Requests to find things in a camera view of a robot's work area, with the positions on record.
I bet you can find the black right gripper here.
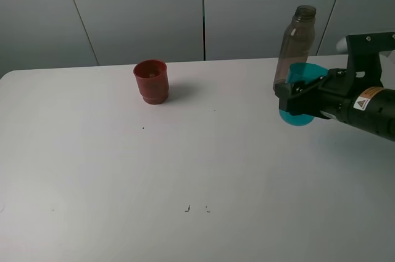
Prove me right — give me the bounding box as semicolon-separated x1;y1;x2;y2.
275;69;391;134

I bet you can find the teal translucent plastic cup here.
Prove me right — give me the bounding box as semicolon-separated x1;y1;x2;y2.
279;62;328;127

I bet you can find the smoky translucent water bottle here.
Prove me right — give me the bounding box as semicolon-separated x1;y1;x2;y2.
273;5;317;89

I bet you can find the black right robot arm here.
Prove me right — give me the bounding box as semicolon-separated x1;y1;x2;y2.
275;69;394;141

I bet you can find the red plastic cup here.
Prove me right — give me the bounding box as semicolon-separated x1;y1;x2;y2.
133;59;169;105

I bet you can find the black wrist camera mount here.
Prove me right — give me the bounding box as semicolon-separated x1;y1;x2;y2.
336;32;394;92

